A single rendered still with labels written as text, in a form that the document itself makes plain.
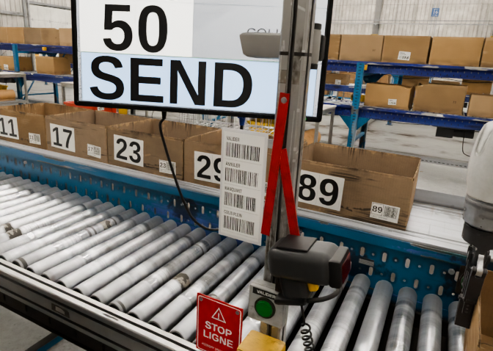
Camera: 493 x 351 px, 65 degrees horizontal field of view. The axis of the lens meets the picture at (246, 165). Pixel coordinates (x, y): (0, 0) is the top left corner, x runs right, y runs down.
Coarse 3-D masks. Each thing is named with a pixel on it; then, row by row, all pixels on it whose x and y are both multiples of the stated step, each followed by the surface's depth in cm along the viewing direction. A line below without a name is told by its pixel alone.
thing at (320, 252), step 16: (288, 240) 61; (304, 240) 60; (272, 256) 59; (288, 256) 58; (304, 256) 57; (320, 256) 56; (336, 256) 56; (272, 272) 59; (288, 272) 58; (304, 272) 57; (320, 272) 55; (336, 272) 55; (288, 288) 60; (304, 288) 60; (336, 288) 55; (288, 304) 60; (304, 304) 59
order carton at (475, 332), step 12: (492, 276) 87; (492, 288) 88; (480, 300) 76; (492, 300) 88; (480, 312) 72; (492, 312) 89; (480, 324) 69; (492, 324) 90; (468, 336) 81; (480, 336) 66; (492, 336) 90; (468, 348) 76; (480, 348) 65; (492, 348) 64
